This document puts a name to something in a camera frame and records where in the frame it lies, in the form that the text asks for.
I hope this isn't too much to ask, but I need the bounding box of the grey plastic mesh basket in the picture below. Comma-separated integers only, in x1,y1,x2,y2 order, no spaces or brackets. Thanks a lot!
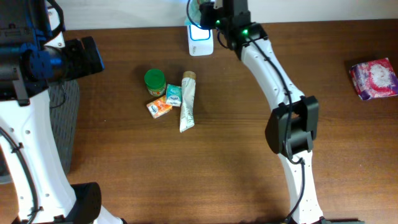
49,80,80,174

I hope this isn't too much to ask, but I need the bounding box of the green lid jar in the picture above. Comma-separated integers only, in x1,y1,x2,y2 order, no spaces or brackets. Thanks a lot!
144,69,166,96

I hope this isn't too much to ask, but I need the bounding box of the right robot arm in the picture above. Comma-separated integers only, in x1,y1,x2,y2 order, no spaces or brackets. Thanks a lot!
198,0,325,223

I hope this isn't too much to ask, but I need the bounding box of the orange small packet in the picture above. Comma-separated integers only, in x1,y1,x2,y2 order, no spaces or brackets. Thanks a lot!
146,95,172,119

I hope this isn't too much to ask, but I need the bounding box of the mint green wipes packet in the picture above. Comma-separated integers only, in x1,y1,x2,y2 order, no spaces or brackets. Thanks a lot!
184,0,201,26

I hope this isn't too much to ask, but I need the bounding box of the white tube brown cap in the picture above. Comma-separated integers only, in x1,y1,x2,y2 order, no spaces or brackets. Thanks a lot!
180,71,197,133

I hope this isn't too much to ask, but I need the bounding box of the teal small tissue pack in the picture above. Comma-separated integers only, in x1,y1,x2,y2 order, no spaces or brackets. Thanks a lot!
165,84,182,107

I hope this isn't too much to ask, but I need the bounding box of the red purple snack package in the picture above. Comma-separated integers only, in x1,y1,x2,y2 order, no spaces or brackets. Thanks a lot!
349,58,397,101

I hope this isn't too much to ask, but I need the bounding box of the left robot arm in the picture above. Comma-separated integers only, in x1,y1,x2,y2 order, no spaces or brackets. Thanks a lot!
1,1,123,223

